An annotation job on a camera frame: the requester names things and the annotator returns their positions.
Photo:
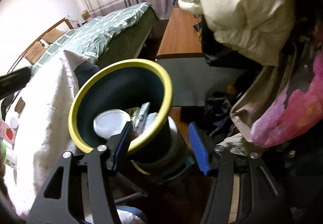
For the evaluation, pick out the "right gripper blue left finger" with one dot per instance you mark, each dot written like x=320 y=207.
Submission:
x=118 y=146

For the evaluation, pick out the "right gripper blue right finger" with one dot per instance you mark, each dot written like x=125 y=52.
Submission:
x=202 y=146

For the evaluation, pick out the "small white green box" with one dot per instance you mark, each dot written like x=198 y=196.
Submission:
x=141 y=118

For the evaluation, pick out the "white paper plate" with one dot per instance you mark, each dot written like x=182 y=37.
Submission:
x=110 y=122

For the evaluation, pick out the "small brown cardboard box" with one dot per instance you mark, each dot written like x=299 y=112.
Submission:
x=19 y=106

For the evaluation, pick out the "pink strawberry milk carton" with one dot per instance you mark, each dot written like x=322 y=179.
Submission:
x=7 y=133

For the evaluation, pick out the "white tissue paper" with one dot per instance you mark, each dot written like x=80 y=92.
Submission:
x=150 y=119

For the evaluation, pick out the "white pill bottle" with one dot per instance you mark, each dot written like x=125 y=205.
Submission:
x=14 y=122

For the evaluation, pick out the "green clear plastic cup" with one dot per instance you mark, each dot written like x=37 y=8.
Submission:
x=8 y=156

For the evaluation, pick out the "yellow rimmed trash bin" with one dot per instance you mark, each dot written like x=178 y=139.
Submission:
x=122 y=85

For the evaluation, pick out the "wooden bed headboard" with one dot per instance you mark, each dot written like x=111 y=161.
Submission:
x=63 y=25

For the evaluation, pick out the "left brown pillow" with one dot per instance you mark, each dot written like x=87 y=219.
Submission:
x=35 y=52

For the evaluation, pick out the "brown pillow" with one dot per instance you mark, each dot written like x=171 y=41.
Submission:
x=51 y=36
x=35 y=52

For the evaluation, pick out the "white floral tablecloth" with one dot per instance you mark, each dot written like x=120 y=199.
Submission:
x=42 y=135

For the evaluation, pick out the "right brown pillow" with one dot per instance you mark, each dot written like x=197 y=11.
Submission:
x=51 y=36

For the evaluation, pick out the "green patterned bed quilt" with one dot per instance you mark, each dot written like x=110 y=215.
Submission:
x=91 y=39

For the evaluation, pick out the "pink floral fabric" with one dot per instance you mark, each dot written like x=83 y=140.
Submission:
x=267 y=118

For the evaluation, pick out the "tissue box on nightstand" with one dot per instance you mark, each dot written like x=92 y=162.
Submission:
x=85 y=15

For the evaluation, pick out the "wooden desk top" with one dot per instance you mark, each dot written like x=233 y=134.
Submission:
x=180 y=40

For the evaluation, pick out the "cream puffer jacket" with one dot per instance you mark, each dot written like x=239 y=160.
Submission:
x=257 y=29

